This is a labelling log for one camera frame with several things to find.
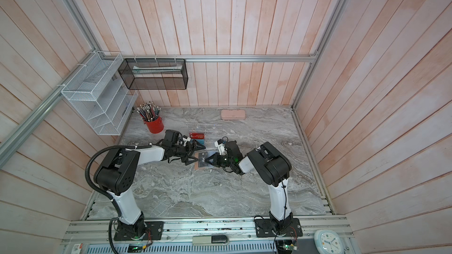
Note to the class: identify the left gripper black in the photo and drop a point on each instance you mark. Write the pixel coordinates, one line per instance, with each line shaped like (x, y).
(189, 149)

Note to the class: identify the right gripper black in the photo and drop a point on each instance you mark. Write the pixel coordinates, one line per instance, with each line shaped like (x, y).
(210, 157)

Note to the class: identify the red credit card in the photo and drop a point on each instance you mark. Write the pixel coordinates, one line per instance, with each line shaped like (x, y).
(197, 135)

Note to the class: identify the dark grey credit card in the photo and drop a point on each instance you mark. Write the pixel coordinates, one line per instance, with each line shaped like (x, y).
(202, 160)

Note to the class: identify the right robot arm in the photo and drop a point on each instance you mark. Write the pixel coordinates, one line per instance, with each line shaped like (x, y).
(273, 168)

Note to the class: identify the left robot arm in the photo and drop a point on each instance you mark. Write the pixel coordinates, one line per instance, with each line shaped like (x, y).
(111, 172)

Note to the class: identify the clear acrylic organizer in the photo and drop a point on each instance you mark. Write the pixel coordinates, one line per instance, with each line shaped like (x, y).
(212, 132)

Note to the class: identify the red pen cup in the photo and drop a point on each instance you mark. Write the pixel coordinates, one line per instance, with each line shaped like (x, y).
(156, 126)

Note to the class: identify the grey black handheld device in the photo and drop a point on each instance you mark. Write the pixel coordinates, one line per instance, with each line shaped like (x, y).
(210, 240)

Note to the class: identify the white analog clock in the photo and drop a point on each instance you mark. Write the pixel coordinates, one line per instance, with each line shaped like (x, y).
(328, 242)

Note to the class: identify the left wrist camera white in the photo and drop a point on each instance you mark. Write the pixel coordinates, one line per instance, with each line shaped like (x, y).
(185, 140)

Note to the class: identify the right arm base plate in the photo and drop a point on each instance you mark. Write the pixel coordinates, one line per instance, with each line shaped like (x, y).
(270, 227)

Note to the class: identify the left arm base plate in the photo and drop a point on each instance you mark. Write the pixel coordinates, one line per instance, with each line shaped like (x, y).
(139, 231)

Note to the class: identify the black mesh wall basket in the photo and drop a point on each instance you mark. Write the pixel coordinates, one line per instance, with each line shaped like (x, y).
(154, 73)

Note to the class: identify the white wire mesh shelf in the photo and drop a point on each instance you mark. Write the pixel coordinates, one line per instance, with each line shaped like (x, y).
(102, 99)

